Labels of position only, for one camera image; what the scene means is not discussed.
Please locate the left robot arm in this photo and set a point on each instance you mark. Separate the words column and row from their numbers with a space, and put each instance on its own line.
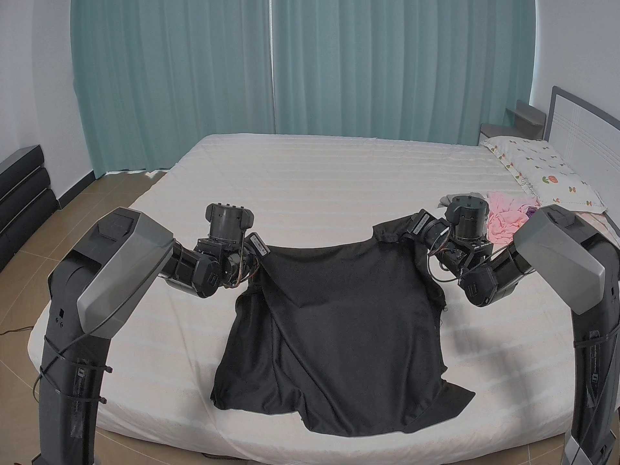
column 121, row 259

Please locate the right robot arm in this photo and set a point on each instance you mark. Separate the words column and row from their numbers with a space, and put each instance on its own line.
column 557, row 250

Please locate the black T-shirt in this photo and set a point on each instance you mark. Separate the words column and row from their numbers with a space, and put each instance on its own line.
column 348, row 337

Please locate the pink garment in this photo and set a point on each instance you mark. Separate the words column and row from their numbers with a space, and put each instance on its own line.
column 506, row 221

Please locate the black chest of drawers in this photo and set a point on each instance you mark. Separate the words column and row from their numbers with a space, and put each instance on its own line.
column 24, row 196

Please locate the grey garment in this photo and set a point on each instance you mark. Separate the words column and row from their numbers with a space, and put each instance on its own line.
column 444, row 201

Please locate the white printed pillow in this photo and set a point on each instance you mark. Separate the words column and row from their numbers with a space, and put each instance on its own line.
column 547, row 172

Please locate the grey bedside table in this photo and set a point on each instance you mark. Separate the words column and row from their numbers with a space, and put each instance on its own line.
column 523, row 119

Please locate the blue-green curtain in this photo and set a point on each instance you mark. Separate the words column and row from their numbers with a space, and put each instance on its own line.
column 397, row 56
column 174, row 66

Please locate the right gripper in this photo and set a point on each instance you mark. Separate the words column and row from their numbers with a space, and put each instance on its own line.
column 422, row 222

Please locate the bed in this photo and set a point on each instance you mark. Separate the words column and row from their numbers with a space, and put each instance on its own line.
column 315, row 187

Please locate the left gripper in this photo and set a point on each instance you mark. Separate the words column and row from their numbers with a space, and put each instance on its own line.
column 256, row 246

